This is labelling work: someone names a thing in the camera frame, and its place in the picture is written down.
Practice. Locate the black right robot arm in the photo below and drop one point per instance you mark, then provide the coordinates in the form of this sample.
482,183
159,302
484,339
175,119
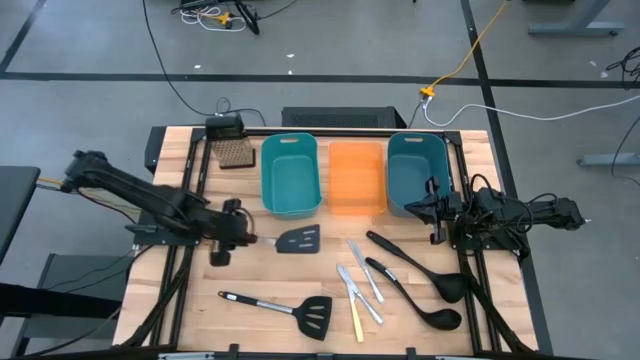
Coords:
550,210

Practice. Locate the black computer case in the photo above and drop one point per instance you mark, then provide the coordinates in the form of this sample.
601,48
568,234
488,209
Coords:
340,118

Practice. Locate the black desk leg bar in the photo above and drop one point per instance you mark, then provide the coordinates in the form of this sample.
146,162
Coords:
50,300

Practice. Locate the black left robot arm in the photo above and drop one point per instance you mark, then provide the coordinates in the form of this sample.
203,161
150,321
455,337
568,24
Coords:
150,192

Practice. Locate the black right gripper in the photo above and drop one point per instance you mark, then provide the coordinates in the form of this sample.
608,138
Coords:
447,210

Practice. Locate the orange translucent plastic bin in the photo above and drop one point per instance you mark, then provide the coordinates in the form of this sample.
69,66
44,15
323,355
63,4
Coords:
357,180

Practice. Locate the black ladle with white label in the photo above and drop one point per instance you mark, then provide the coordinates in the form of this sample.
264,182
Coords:
442,318

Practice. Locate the grey desk foot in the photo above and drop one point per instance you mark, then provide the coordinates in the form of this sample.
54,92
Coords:
610,159

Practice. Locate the black desk top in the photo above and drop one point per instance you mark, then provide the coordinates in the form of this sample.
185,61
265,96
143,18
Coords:
15,200

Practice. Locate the silver table knife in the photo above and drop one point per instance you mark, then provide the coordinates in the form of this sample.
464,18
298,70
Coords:
367,274
362,297

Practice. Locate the black stand leg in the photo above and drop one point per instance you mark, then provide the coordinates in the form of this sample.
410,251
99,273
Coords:
250,20

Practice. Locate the grey desk base with casters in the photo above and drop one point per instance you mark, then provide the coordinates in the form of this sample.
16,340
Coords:
575,27

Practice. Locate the teal plastic bin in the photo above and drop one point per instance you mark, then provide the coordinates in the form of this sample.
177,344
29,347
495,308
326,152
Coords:
290,175

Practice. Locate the plain black plastic ladle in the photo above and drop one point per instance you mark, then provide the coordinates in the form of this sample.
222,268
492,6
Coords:
450,287

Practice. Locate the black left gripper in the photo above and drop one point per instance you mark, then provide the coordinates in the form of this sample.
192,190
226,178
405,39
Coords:
232,230

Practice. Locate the dark blue-teal plastic bin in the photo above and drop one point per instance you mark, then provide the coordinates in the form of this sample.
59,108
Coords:
415,165

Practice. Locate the black aluminium table frame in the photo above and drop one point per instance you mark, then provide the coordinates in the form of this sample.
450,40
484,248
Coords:
360,132

